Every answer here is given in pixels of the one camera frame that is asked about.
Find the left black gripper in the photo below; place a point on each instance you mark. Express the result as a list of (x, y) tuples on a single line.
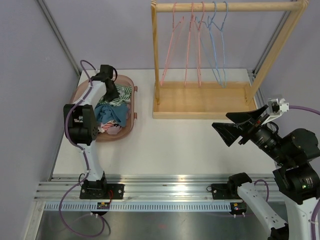
[(113, 96)]

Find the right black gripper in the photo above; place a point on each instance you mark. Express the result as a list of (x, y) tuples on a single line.
[(245, 123)]

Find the green white striped tank top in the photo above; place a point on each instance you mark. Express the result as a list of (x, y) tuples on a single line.
[(124, 97)]

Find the blue tank top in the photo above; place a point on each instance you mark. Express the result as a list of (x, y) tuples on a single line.
[(105, 113)]

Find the red white striped tank top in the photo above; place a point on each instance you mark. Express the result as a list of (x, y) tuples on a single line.
[(110, 128)]

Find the blue hanger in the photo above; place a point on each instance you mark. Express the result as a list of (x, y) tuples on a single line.
[(220, 29), (212, 61)]

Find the pink hanger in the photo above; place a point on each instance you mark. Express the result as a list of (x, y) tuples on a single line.
[(175, 34), (188, 43), (200, 45)]

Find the lilac tank top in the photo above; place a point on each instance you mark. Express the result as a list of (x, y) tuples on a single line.
[(111, 119)]

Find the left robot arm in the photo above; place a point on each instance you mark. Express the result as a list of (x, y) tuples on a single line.
[(81, 129)]

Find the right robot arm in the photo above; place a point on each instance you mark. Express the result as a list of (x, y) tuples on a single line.
[(297, 181)]

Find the pink plastic basin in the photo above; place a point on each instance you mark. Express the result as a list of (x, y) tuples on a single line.
[(121, 80)]

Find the wooden clothes rack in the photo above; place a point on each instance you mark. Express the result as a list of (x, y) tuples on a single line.
[(174, 100)]

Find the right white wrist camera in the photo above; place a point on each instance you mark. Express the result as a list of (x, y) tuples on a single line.
[(277, 106)]

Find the aluminium mounting rail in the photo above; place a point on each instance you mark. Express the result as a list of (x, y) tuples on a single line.
[(176, 159)]

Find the white slotted cable duct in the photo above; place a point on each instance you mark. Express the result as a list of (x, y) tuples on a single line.
[(141, 206)]

